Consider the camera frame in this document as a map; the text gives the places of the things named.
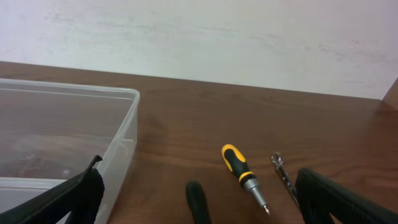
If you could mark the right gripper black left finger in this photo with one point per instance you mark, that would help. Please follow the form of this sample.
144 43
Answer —
78 199

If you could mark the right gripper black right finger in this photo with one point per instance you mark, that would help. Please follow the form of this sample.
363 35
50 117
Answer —
321 200

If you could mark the silver combination wrench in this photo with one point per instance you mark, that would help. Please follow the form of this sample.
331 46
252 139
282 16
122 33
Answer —
276 159

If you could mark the stubby yellow black screwdriver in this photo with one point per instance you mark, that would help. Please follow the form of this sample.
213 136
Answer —
238 166

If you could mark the slim black yellow screwdriver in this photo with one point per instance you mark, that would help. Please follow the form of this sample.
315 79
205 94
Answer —
196 200

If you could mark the clear plastic container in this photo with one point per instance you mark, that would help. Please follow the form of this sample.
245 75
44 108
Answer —
50 132

